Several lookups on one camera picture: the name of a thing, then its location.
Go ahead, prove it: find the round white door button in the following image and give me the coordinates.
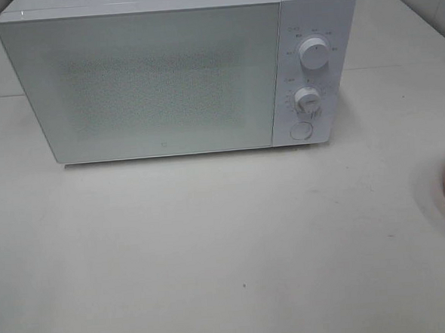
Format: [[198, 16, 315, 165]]
[[290, 121, 313, 141]]

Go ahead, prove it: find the white microwave door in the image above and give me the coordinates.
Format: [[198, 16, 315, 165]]
[[0, 3, 279, 164]]

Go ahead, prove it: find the lower white timer knob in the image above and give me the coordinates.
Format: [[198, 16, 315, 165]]
[[294, 87, 321, 114]]

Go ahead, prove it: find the white microwave oven body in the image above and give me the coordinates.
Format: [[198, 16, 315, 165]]
[[0, 0, 356, 160]]

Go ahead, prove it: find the upper white power knob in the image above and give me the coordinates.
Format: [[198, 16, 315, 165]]
[[299, 35, 330, 70]]

